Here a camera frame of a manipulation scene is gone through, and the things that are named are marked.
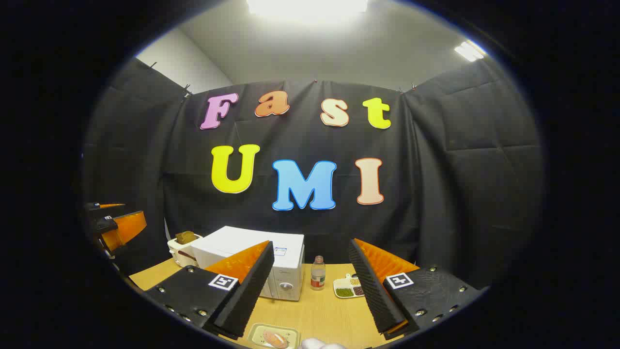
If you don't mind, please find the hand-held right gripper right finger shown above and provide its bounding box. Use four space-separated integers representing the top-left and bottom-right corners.
348 238 485 340

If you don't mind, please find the small ceiling light panel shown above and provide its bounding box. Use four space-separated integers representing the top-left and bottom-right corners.
454 41 486 62

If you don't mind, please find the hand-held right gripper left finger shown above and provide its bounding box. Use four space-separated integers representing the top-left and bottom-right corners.
145 241 275 340

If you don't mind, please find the white microwave oven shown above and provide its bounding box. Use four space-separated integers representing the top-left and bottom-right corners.
190 226 306 302

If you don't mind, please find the black backdrop cloth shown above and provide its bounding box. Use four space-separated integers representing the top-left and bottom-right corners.
81 57 543 291

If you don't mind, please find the clear bottle with red label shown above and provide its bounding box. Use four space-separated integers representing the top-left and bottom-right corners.
310 255 326 291

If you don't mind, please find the large ceiling light panel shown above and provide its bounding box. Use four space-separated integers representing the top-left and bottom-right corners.
246 0 369 22

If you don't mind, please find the pale green speckled tray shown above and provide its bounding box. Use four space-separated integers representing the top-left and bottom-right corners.
247 323 301 349

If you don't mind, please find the white divided dish of beans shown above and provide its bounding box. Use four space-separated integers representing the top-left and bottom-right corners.
333 274 365 299

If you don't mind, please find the white toaster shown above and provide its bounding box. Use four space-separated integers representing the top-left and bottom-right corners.
167 233 203 268

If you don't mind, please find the round pink bun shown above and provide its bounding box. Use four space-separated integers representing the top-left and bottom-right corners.
263 330 290 349

